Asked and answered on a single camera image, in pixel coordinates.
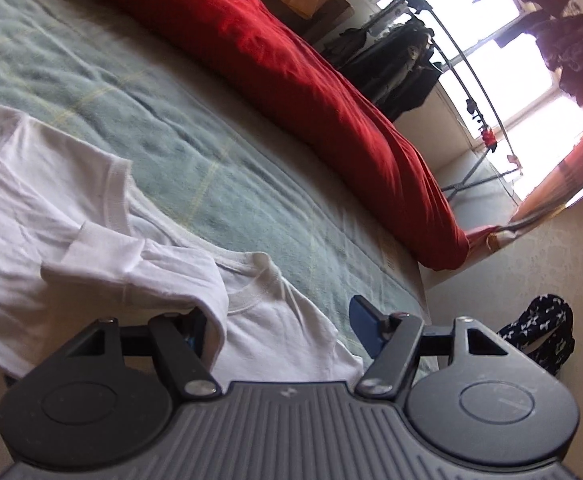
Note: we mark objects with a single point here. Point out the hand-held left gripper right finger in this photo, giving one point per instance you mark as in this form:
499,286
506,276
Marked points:
366,325

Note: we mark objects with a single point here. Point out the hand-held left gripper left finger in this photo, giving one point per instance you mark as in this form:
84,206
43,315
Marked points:
174,347

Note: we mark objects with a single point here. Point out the white long-sleeve shirt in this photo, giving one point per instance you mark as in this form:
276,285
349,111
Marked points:
71,210

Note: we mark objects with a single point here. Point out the dark hanging clothes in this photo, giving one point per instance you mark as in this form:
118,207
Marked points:
571,45

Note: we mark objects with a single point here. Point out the navy patterned cloth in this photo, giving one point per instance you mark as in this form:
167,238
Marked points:
541,330

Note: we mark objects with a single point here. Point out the red duvet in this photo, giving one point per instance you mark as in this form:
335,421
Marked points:
296,85

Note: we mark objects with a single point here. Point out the orange curtain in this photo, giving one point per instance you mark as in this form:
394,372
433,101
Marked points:
571,160

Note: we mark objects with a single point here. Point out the wooden desk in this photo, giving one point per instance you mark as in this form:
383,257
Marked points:
316,5

